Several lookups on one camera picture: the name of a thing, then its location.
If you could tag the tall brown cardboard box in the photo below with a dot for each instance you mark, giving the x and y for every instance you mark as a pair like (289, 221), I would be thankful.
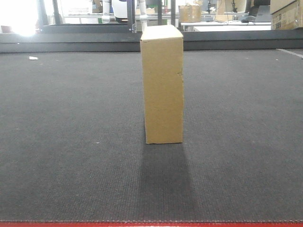
(163, 84)

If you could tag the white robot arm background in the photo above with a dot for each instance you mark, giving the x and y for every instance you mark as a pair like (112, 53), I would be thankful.
(143, 14)

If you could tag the dark grey conveyor belt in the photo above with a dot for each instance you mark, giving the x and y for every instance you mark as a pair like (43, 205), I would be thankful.
(72, 139)

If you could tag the large cardboard box far right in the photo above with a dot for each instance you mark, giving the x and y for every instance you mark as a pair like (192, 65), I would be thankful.
(286, 14)

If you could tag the red conveyor front edge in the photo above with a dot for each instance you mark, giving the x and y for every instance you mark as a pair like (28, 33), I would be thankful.
(125, 224)

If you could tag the taped brown box on table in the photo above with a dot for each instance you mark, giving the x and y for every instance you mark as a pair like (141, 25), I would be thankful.
(189, 13)

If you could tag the white background table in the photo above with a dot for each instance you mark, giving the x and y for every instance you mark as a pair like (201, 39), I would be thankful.
(225, 26)

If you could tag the small white paper scrap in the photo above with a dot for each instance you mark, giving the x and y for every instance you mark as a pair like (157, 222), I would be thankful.
(32, 58)

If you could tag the black metal frame table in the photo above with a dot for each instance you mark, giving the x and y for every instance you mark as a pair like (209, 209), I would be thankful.
(94, 16)

